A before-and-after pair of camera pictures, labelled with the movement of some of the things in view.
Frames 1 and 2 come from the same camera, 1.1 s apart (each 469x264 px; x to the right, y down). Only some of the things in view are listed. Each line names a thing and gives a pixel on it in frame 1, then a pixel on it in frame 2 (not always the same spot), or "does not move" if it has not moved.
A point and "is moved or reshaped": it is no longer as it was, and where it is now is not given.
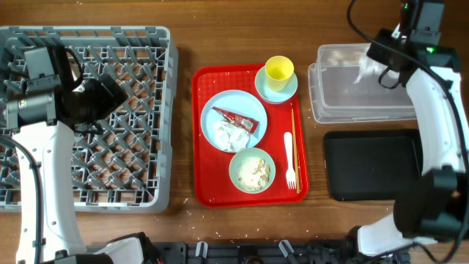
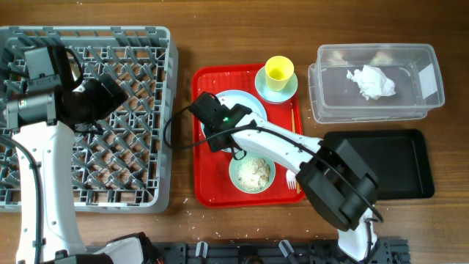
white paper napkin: (230, 137) is moved or reshaped
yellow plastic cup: (278, 70) does not move
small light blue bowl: (275, 97) does not move
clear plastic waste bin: (344, 87) does not move
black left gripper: (108, 102) does not move
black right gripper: (374, 50) -> (215, 147)
